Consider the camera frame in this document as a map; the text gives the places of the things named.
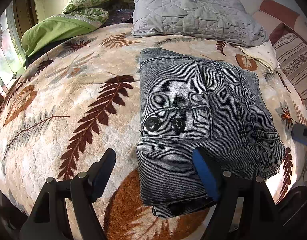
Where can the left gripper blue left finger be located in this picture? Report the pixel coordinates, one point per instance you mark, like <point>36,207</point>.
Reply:
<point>99,174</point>

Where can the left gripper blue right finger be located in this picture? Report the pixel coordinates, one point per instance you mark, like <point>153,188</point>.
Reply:
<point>208,172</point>

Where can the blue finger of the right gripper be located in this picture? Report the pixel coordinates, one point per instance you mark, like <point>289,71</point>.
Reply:
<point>299,133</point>

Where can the grey-blue denim pants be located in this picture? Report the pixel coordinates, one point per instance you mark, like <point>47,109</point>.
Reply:
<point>189,103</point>

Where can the cream leaf-print fleece blanket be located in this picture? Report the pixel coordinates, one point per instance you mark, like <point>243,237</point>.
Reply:
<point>83,97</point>

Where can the striped floral bedsheet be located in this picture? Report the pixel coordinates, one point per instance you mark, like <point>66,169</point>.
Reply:
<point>291,52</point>

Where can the white cream cloth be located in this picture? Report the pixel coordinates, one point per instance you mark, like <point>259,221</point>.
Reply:
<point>264,53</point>

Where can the black garment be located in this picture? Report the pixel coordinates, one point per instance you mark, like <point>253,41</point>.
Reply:
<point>30,59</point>

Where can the stained glass window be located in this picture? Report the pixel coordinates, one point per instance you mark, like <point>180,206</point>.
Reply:
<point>12,57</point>

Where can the purple patterned cloth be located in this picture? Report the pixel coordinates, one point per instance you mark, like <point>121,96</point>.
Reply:
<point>119,16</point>

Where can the green patterned quilt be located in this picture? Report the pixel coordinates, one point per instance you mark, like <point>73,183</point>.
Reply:
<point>77,18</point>

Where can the grey quilted pillow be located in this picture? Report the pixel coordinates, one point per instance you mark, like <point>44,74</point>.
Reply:
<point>223,20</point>

